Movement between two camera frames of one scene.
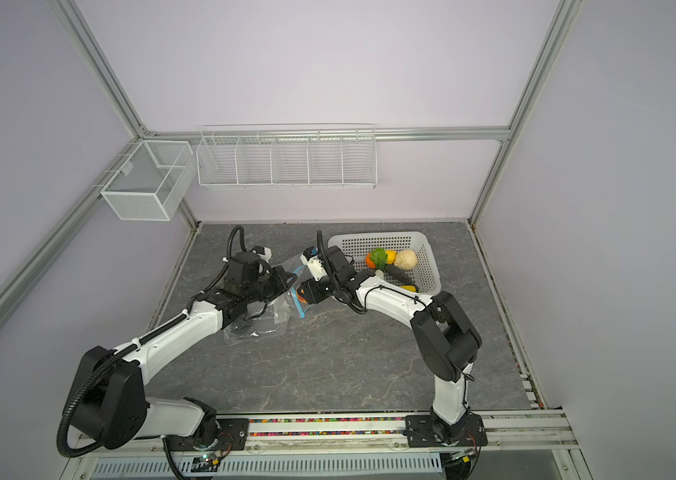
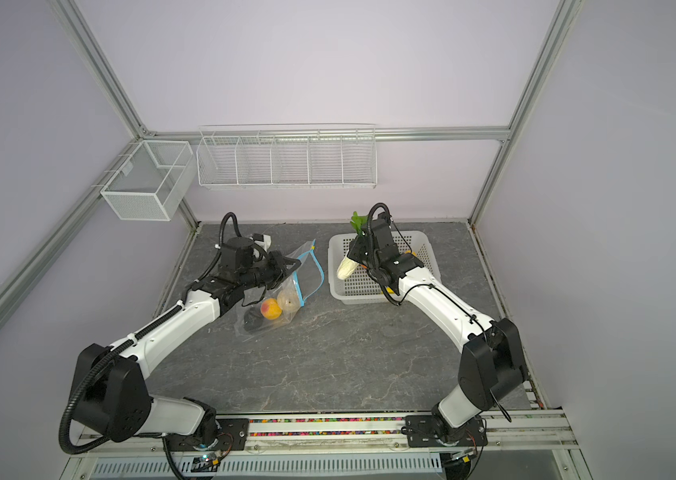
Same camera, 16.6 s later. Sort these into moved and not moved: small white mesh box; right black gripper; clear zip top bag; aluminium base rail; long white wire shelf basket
Moved: right black gripper; clear zip top bag
Not moved: small white mesh box; aluminium base rail; long white wire shelf basket
